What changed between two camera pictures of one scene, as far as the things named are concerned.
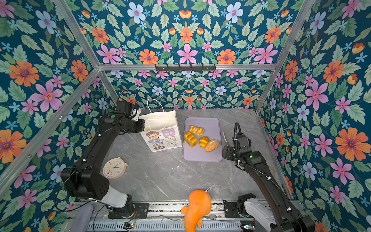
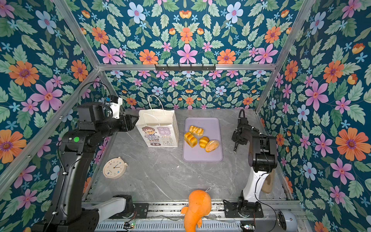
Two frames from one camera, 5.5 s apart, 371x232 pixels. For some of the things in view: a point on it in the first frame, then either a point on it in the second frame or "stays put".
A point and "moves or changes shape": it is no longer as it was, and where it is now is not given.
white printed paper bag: (161, 130) moves or changes shape
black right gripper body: (231, 153) to (235, 138)
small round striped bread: (203, 141) stays put
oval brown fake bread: (211, 145) stays put
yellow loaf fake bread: (190, 139) stays put
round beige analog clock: (114, 168) stays put
